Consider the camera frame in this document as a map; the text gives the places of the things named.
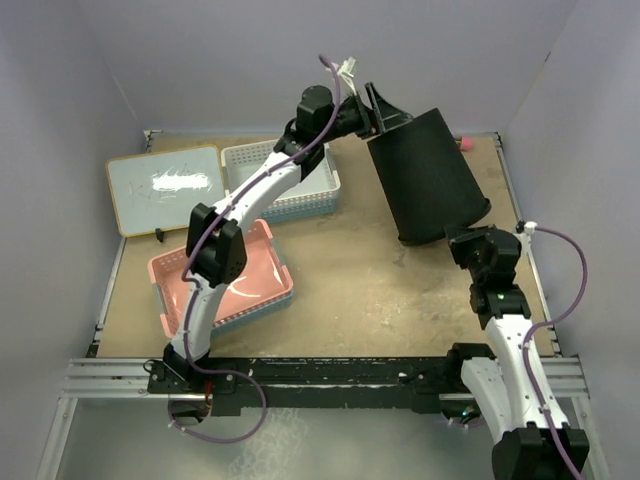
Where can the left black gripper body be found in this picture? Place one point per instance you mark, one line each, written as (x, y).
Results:
(350, 122)

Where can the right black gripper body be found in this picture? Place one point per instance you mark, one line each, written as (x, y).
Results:
(464, 249)

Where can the large black plastic bin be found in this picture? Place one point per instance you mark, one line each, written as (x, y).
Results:
(426, 180)

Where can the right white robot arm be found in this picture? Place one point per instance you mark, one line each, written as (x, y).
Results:
(533, 438)

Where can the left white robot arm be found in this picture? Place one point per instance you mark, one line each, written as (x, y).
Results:
(215, 243)

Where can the pink marker pen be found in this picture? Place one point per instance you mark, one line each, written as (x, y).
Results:
(464, 143)

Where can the blue perforated basket under white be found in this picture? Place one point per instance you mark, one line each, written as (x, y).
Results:
(302, 206)

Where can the pink perforated basket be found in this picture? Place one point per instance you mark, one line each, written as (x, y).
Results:
(165, 276)

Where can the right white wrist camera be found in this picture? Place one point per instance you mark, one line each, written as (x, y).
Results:
(524, 231)

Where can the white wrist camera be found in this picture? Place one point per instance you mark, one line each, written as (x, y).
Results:
(524, 231)
(346, 71)

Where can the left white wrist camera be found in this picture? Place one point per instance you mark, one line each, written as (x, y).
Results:
(346, 71)

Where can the small whiteboard yellow frame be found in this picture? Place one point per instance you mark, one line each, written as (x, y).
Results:
(157, 191)

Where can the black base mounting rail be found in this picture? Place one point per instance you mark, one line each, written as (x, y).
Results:
(233, 384)

